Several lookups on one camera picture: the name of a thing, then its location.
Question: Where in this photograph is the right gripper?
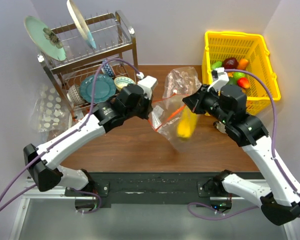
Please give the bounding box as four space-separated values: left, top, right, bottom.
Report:
182 83 229 124

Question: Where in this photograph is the yellow toy banana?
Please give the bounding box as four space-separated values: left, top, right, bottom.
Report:
176 107 199 139

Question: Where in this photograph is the clear zip top bag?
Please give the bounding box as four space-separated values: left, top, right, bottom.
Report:
147 88 203 155

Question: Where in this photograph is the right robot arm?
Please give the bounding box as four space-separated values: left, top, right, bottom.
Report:
182 84 300 226

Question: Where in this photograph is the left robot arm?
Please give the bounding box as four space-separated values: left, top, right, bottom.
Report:
23 80 156 196

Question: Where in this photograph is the crumpled pink printed bag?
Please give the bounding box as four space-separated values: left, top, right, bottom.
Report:
162 66 202 99

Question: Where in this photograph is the polka dot plastic bag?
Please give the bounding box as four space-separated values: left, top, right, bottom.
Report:
29 84 86 146

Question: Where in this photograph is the yellow inside patterned bowl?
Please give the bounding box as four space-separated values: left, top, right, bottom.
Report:
114 76 135 92

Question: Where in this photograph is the teal scalloped plate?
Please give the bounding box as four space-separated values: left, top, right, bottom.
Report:
79 74 117 104

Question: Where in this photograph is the white enamel mug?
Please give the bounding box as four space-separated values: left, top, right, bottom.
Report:
213 121 226 134

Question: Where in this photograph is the dark green toy lime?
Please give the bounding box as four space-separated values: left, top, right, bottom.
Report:
227 77 238 86

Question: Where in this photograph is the green toy vegetable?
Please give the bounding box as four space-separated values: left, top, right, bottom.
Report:
211 61 223 71

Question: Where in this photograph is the blue zigzag bowl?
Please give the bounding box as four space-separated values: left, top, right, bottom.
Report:
101 58 116 78

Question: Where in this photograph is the light green toy apple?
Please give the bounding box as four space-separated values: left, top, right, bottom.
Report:
233 72 246 81

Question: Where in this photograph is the dark red toy fruit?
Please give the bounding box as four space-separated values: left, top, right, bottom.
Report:
222 57 239 69

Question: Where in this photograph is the metal dish rack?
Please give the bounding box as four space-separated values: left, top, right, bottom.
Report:
37 10 139 119

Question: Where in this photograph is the yellow plastic basket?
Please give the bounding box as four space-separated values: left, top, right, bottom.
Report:
201 31 281 102

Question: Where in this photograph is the grey patterned bowl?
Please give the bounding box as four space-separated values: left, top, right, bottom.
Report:
66 84 85 106

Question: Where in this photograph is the beige and blue plate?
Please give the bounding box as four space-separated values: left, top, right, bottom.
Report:
66 0 96 50

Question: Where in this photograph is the mint green flower plate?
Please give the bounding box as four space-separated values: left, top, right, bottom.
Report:
24 16 67 62

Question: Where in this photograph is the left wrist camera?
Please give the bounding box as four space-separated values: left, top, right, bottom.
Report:
137 76 158 99

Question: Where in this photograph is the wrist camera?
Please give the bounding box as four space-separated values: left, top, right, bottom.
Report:
207 67 229 92
137 76 158 99

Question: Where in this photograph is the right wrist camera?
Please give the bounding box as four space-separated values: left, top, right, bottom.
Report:
207 67 229 92

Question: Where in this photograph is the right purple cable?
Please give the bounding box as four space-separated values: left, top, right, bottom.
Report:
187 69 300 221

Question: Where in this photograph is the purple cable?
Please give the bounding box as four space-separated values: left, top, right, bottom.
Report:
0 57 145 216
187 69 300 221

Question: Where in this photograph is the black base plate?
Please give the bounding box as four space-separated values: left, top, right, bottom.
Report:
64 171 243 210

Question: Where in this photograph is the aluminium frame rail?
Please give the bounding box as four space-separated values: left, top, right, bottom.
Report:
10 187 297 240

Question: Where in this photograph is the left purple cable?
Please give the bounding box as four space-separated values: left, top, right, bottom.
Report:
0 57 145 216

